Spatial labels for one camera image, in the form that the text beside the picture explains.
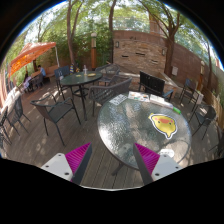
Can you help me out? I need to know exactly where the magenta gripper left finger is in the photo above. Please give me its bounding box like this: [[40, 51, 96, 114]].
[[42, 142, 92, 185]]

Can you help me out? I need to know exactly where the round glass patio table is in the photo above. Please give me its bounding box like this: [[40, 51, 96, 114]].
[[98, 98, 191, 169]]

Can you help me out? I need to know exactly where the dark chair right side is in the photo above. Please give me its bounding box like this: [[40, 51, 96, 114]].
[[192, 104, 216, 130]]

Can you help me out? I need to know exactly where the dark green round table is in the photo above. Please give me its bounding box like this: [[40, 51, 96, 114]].
[[60, 71, 102, 120]]

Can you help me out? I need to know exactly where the grey wicker chair near left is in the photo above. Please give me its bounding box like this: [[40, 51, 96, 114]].
[[30, 94, 80, 144]]

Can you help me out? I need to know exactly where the patterned card on table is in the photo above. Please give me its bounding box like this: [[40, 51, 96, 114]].
[[110, 94, 127, 105]]

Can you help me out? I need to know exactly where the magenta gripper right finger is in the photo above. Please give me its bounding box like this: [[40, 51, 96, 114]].
[[133, 143, 182, 185]]

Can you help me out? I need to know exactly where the blue chair behind green table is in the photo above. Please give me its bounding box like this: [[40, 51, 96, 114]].
[[54, 66, 70, 95]]

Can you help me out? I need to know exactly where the dark chair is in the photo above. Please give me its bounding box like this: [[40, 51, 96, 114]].
[[180, 78, 199, 103], [192, 104, 216, 130]]

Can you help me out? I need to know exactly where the grey chair behind green table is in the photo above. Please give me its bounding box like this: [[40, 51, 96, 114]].
[[95, 64, 120, 84]]

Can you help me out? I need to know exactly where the wooden lamp post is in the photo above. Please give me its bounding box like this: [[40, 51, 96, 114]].
[[91, 32, 97, 70]]

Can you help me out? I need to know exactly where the green marker pen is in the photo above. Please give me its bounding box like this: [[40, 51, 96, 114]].
[[173, 107, 181, 114]]

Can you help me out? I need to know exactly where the seated person in blue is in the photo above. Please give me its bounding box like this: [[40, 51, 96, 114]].
[[38, 65, 46, 77]]

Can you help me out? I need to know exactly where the open menu booklet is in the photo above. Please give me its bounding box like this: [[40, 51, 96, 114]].
[[128, 91, 173, 109]]

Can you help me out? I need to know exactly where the grey wicker chair middle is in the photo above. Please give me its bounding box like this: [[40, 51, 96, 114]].
[[87, 77, 133, 117]]

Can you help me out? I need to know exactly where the black chair far left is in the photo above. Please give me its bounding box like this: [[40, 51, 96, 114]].
[[7, 97, 29, 128]]

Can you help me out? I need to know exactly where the orange patio umbrella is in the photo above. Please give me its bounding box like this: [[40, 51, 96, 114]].
[[9, 42, 56, 76]]

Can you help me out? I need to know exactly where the dark chair far right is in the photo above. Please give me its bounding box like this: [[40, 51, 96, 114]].
[[180, 78, 199, 103]]

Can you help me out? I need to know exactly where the black slatted bench chair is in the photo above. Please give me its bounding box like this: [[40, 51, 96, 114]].
[[139, 71, 173, 101]]

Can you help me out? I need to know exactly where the grey wicker chair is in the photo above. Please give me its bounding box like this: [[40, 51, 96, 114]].
[[87, 77, 133, 117], [30, 94, 80, 144]]

